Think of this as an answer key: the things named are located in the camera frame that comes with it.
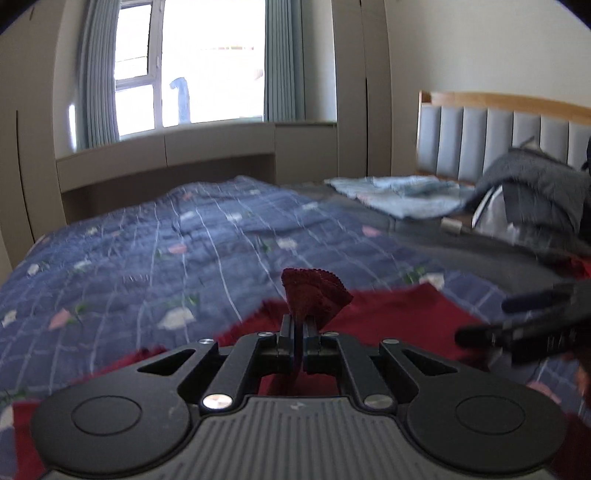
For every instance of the grey-blue pleated curtain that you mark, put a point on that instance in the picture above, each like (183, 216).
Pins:
(97, 74)
(282, 60)

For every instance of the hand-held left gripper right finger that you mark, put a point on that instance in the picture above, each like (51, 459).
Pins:
(310, 344)

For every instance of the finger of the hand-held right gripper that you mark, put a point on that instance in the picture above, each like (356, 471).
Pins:
(480, 336)
(531, 302)

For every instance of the beige tall cabinet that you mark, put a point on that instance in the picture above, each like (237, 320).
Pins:
(362, 92)
(27, 138)

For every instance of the light blue folded cloth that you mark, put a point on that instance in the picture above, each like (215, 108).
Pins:
(406, 196)

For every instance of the blue bent pipe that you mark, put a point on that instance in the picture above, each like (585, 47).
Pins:
(183, 99)

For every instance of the padded grey wooden headboard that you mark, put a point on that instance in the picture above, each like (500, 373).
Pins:
(485, 134)

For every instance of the blue plaid floral blanket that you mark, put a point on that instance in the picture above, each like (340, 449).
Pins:
(184, 249)

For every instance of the grey fleece jacket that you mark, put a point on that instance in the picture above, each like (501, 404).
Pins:
(545, 184)

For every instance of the beige window sill cabinet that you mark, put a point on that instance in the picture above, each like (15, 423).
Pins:
(184, 147)

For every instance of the dark red garment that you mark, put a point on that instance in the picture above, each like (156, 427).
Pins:
(406, 318)

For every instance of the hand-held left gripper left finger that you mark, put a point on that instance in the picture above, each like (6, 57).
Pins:
(288, 342)

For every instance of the small metal cylinder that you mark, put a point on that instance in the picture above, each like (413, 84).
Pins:
(451, 226)

